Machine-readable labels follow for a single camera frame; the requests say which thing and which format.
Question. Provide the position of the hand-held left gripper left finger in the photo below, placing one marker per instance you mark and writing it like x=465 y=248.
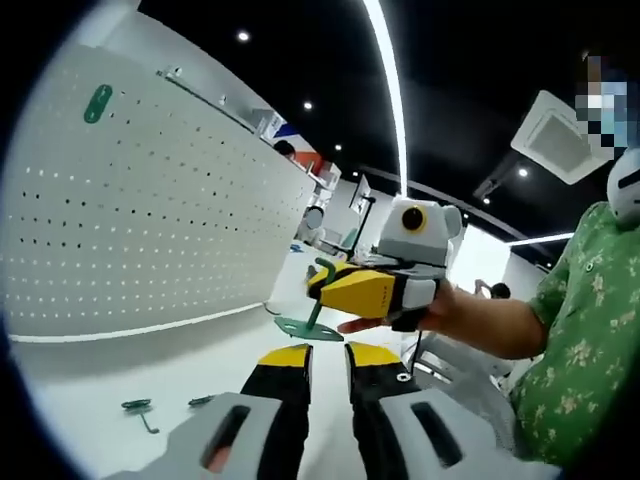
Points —
x=280 y=400

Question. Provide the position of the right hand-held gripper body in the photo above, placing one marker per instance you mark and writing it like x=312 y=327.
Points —
x=425 y=245

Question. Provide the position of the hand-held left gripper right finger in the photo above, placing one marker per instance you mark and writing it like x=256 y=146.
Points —
x=385 y=400

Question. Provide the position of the green hook assembly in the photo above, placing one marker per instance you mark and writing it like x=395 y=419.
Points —
x=97 y=105
x=136 y=404
x=300 y=327
x=200 y=400

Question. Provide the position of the white perforated mounting plate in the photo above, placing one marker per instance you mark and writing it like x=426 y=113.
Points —
x=150 y=225

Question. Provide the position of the person's right hand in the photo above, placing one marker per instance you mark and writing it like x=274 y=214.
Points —
x=457 y=317

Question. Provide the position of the monitor on black stand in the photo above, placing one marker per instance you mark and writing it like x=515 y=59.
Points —
x=362 y=192

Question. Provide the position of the grey mesh office chair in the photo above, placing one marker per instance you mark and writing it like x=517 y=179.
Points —
x=465 y=365

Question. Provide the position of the ceiling light strip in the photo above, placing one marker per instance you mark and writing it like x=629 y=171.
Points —
x=397 y=100

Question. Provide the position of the ceiling air conditioner vent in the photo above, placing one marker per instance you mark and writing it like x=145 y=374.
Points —
x=555 y=135

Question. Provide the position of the person in green shirt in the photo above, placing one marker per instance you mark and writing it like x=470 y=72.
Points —
x=590 y=325

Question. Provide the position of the white worn device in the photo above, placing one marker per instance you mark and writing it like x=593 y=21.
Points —
x=627 y=190

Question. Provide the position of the frosted desk divider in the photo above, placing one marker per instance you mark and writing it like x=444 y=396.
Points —
x=200 y=65

